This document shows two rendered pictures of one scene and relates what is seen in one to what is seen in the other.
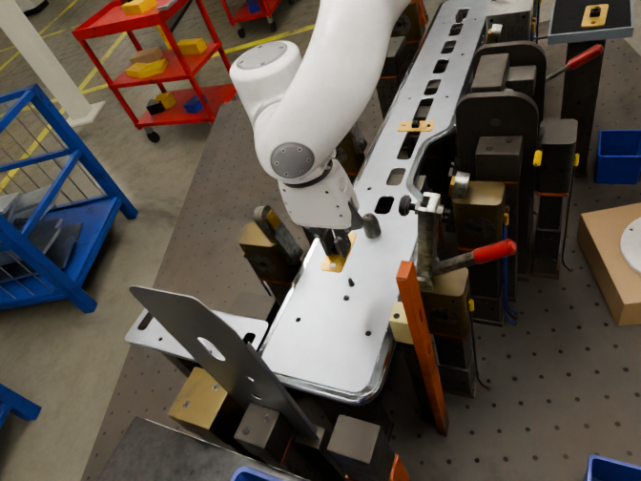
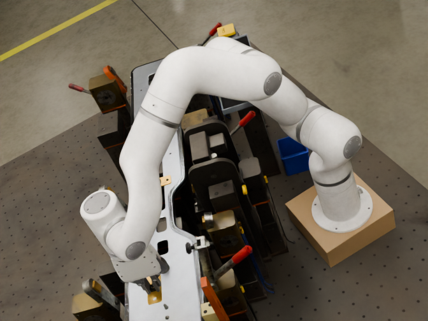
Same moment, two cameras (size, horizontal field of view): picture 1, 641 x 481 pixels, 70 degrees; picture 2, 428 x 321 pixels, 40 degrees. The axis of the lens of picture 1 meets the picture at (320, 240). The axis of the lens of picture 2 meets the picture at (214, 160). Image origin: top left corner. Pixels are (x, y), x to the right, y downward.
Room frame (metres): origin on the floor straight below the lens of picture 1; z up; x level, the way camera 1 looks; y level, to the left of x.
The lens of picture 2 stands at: (-0.43, 0.22, 2.27)
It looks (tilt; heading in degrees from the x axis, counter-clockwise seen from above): 42 degrees down; 331
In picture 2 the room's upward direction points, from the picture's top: 23 degrees counter-clockwise
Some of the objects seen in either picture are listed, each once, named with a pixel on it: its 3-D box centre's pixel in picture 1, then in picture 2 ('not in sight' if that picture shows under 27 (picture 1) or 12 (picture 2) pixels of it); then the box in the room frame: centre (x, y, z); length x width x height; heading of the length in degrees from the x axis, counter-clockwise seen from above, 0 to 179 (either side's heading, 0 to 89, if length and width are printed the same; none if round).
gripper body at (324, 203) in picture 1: (315, 192); (134, 258); (0.52, -0.02, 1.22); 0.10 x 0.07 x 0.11; 51
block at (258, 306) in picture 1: (270, 345); not in sight; (0.59, 0.18, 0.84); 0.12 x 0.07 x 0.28; 51
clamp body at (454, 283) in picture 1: (460, 340); (244, 314); (0.41, -0.16, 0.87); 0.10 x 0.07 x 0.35; 51
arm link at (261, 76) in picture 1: (281, 107); (110, 222); (0.52, -0.02, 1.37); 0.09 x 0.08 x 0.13; 173
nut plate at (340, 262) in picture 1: (338, 249); (153, 288); (0.52, -0.02, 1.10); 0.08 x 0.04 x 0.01; 141
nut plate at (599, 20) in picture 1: (595, 12); not in sight; (0.76, -0.65, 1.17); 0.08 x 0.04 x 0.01; 137
